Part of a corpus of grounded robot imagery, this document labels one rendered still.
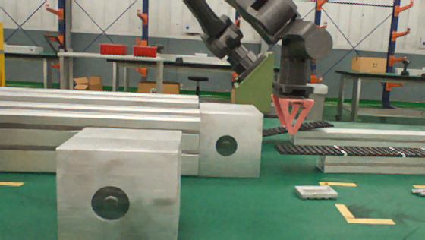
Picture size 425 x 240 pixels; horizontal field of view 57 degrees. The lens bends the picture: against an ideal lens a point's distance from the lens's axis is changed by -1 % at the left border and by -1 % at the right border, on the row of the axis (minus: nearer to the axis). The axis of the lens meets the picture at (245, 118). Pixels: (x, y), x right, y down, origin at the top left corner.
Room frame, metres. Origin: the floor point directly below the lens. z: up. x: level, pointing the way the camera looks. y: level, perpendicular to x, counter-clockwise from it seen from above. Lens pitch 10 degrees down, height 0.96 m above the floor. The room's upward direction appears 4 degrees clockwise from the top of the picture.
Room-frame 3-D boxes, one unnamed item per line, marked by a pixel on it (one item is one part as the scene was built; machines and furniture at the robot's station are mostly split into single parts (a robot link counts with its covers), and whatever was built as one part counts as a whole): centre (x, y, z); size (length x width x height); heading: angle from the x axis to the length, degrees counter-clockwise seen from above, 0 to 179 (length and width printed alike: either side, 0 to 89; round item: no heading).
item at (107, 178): (0.37, 0.11, 0.83); 0.11 x 0.10 x 0.10; 8
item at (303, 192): (0.50, -0.10, 0.78); 0.05 x 0.03 x 0.01; 102
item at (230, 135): (0.61, 0.03, 0.83); 0.12 x 0.09 x 0.10; 8
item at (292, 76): (0.81, -0.09, 0.92); 0.10 x 0.07 x 0.07; 9
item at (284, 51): (0.80, -0.09, 0.98); 0.07 x 0.06 x 0.07; 19
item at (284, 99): (0.79, -0.09, 0.85); 0.07 x 0.07 x 0.09; 9
